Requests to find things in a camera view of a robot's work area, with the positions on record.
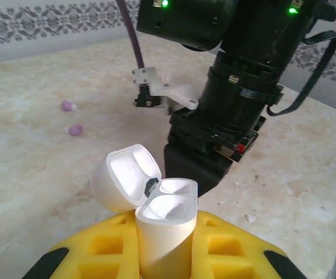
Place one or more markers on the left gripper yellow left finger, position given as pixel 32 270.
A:
pixel 104 247

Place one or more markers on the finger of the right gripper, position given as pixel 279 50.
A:
pixel 191 165

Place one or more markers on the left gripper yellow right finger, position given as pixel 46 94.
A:
pixel 226 250

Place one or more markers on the white earbud charging case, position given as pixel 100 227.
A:
pixel 165 247

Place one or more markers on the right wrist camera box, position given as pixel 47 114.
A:
pixel 162 90

